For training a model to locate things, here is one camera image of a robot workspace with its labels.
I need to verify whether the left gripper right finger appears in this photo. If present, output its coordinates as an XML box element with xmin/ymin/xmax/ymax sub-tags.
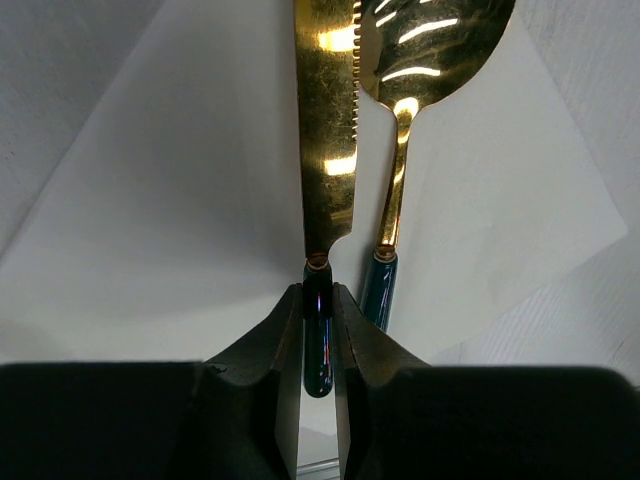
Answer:
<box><xmin>333</xmin><ymin>284</ymin><xmax>639</xmax><ymax>479</ymax></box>

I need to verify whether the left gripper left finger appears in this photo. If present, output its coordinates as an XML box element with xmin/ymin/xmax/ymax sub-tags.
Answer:
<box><xmin>1</xmin><ymin>284</ymin><xmax>302</xmax><ymax>479</ymax></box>

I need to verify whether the white paper napkin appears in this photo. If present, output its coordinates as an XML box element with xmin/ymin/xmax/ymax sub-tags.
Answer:
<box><xmin>1</xmin><ymin>1</ymin><xmax>627</xmax><ymax>362</ymax></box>

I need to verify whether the gold spoon green handle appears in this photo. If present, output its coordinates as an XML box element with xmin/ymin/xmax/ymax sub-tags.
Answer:
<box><xmin>359</xmin><ymin>0</ymin><xmax>515</xmax><ymax>330</ymax></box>

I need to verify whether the gold knife green handle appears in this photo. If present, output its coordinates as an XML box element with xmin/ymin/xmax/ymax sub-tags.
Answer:
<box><xmin>294</xmin><ymin>1</ymin><xmax>361</xmax><ymax>398</ymax></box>

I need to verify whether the aluminium mounting rail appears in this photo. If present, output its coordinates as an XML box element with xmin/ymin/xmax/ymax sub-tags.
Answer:
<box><xmin>296</xmin><ymin>458</ymin><xmax>341</xmax><ymax>480</ymax></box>

